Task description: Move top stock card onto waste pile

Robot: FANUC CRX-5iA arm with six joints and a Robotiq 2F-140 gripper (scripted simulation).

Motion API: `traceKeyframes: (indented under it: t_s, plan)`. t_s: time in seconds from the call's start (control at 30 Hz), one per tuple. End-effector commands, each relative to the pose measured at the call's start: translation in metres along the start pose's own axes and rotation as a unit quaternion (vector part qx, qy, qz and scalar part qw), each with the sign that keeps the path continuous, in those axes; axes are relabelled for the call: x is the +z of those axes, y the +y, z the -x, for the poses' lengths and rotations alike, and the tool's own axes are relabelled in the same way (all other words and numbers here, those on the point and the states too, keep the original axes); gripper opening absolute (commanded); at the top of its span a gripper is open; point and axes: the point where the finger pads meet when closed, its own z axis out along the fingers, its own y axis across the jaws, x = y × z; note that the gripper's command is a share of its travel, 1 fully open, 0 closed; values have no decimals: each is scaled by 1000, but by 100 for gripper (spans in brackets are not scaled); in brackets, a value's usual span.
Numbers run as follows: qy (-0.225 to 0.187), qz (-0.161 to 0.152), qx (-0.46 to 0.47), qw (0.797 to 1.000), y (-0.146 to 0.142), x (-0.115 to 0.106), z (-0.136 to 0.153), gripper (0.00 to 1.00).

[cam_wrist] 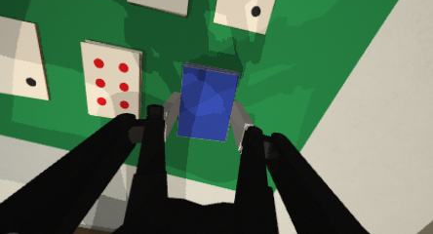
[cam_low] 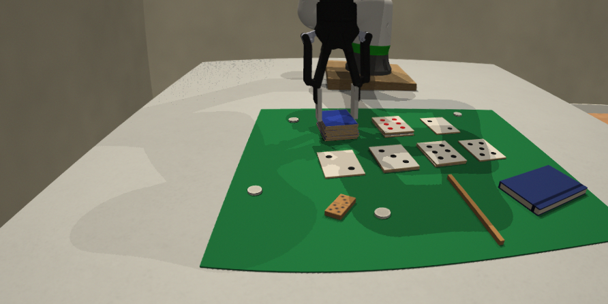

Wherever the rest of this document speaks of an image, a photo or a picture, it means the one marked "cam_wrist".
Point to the green felt playing mat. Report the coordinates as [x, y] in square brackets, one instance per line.
[288, 77]

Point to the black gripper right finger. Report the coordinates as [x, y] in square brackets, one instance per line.
[311, 204]

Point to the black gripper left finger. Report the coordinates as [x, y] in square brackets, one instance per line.
[57, 200]

